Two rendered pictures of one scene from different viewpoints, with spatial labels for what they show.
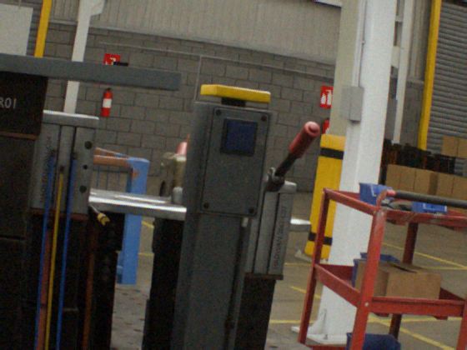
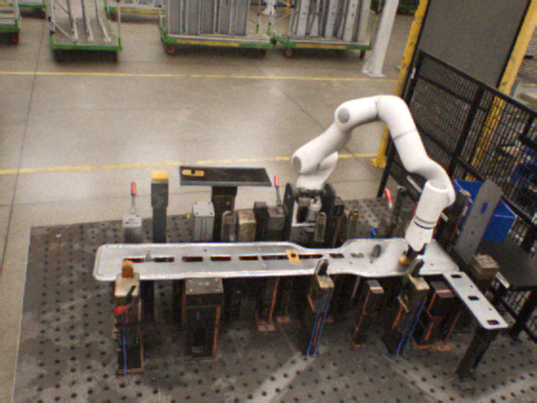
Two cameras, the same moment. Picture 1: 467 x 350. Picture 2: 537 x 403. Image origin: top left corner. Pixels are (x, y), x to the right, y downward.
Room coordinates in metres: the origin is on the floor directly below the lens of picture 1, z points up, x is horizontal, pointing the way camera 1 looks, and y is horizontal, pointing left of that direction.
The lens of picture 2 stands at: (2.61, 0.49, 2.05)
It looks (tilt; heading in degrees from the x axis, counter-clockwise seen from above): 31 degrees down; 181
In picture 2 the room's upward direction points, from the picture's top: 9 degrees clockwise
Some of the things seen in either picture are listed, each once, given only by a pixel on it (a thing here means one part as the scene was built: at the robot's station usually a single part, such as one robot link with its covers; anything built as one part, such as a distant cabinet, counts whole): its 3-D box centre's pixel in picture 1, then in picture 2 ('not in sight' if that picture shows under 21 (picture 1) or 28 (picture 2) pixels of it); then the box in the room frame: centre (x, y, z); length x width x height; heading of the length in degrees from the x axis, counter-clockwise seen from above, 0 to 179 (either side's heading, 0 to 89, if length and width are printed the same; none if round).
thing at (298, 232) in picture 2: not in sight; (301, 236); (0.99, 0.61, 0.94); 0.18 x 0.13 x 0.49; 107
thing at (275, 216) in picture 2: not in sight; (269, 248); (1.04, 0.49, 0.89); 0.13 x 0.11 x 0.38; 17
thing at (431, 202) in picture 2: not in sight; (432, 200); (1.12, 1.04, 1.28); 0.09 x 0.08 x 0.13; 135
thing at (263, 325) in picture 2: not in sight; (267, 288); (1.24, 0.50, 0.84); 0.17 x 0.06 x 0.29; 17
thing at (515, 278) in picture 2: not in sight; (470, 222); (0.76, 1.38, 1.02); 0.90 x 0.22 x 0.03; 17
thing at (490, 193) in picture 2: not in sight; (477, 220); (1.01, 1.28, 1.17); 0.12 x 0.01 x 0.34; 17
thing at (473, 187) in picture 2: not in sight; (478, 209); (0.77, 1.38, 1.10); 0.30 x 0.17 x 0.13; 8
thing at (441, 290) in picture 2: not in sight; (430, 315); (1.24, 1.15, 0.84); 0.11 x 0.10 x 0.28; 17
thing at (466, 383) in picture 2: not in sight; (475, 351); (1.40, 1.28, 0.84); 0.11 x 0.06 x 0.29; 17
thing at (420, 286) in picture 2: not in sight; (404, 315); (1.29, 1.03, 0.87); 0.12 x 0.09 x 0.35; 17
